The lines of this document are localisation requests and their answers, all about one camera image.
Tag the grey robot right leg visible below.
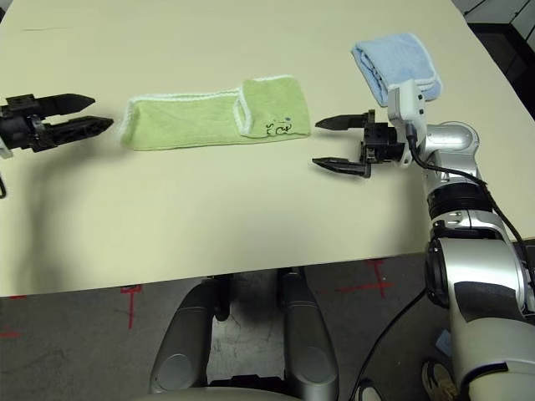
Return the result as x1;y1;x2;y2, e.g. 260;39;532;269
278;269;338;400

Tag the folded light blue towel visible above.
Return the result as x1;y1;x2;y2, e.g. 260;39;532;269
350;33;443;106

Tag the grey robot leg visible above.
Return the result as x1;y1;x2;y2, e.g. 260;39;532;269
149;280;231;396
278;269;338;400

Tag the small blue-grey square pad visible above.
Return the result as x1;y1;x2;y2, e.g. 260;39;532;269
434;329;453;356

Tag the green towel with white trim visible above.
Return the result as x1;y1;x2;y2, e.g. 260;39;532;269
119;74;313;152

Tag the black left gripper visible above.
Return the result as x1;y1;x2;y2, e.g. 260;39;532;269
0;94;115;154

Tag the grey drawer cabinet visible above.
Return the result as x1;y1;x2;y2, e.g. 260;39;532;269
453;0;535;80

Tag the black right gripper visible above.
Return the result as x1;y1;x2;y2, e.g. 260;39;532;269
311;109;409;179

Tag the beige robot torso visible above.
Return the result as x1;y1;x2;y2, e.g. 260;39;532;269
137;386;302;401

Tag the grey robot left leg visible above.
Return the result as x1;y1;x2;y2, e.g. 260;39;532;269
149;280;231;396

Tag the yellow and black sneaker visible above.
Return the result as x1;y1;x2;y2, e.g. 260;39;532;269
420;359;461;401

